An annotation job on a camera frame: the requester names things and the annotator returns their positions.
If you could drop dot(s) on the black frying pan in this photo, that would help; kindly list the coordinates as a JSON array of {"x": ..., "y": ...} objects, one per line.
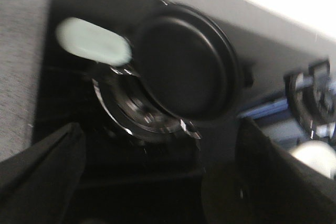
[{"x": 182, "y": 57}]

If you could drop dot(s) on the silver left stove knob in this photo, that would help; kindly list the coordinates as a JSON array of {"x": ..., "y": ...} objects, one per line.
[{"x": 318, "y": 155}]

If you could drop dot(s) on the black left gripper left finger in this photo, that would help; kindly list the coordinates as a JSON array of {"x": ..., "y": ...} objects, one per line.
[{"x": 38, "y": 183}]

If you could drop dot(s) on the black right burner grate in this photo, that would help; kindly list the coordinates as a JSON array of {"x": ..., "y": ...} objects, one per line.
[{"x": 311, "y": 99}]

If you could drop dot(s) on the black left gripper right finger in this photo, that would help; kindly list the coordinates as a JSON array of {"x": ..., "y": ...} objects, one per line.
[{"x": 265, "y": 184}]

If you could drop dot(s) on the black glass gas cooktop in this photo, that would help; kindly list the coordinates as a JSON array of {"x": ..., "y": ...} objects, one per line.
[{"x": 161, "y": 183}]

